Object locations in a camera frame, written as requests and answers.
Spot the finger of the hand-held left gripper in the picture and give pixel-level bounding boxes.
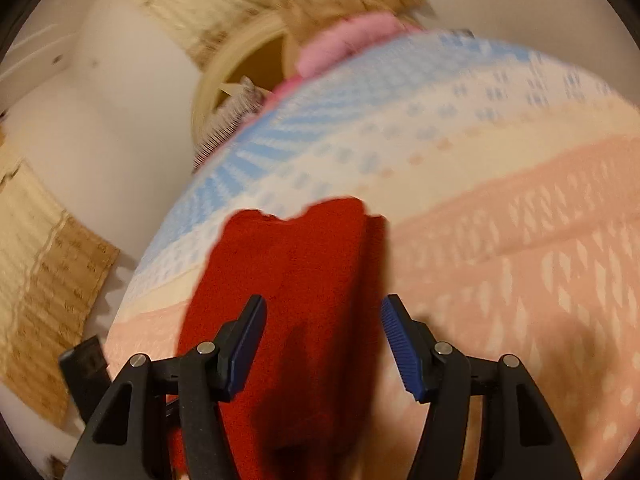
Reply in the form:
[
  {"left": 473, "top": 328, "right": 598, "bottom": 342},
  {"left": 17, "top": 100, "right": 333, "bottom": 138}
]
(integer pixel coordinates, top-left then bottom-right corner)
[{"left": 59, "top": 336, "right": 110, "bottom": 423}]

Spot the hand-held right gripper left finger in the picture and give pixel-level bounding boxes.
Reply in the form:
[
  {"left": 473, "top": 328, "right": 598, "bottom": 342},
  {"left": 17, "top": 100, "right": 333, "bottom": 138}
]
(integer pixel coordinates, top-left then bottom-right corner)
[{"left": 65, "top": 295, "right": 267, "bottom": 480}]

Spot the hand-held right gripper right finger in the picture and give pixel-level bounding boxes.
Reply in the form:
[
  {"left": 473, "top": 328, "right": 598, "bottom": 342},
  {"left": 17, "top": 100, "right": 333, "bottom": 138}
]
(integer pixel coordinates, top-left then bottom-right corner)
[{"left": 381, "top": 294, "right": 583, "bottom": 480}]

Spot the red knit sweater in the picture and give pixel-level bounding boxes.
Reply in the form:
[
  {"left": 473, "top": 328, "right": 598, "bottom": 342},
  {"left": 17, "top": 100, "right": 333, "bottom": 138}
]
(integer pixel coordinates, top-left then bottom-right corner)
[{"left": 167, "top": 196, "right": 388, "bottom": 480}]

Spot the beige patterned curtain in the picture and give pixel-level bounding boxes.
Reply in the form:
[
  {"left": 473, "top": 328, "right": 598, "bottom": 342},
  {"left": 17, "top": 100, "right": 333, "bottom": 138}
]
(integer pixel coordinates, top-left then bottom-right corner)
[
  {"left": 0, "top": 157, "right": 121, "bottom": 428},
  {"left": 102, "top": 0, "right": 436, "bottom": 71}
]

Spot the pastel dotted bedsheet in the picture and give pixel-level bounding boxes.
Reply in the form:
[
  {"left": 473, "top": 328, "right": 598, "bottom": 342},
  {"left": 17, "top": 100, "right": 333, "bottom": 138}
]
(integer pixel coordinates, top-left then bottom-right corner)
[{"left": 106, "top": 27, "right": 640, "bottom": 480}]

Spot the grey striped pillow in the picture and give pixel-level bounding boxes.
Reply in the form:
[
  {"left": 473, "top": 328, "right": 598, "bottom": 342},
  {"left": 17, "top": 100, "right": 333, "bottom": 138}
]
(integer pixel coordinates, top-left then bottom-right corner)
[{"left": 192, "top": 76, "right": 266, "bottom": 168}]

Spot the pink cloth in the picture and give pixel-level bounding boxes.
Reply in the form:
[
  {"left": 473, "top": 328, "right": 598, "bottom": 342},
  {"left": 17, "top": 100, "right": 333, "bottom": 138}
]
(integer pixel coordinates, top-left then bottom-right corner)
[{"left": 265, "top": 76, "right": 306, "bottom": 111}]

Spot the cream arched headboard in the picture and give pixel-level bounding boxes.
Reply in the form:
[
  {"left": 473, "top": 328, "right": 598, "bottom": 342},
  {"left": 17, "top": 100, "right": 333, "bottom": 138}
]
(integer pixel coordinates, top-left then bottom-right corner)
[{"left": 191, "top": 10, "right": 301, "bottom": 148}]

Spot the pink fluffy pillow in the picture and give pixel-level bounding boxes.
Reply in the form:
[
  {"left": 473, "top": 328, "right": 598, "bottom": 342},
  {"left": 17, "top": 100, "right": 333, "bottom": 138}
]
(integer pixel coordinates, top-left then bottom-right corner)
[{"left": 297, "top": 11, "right": 416, "bottom": 77}]

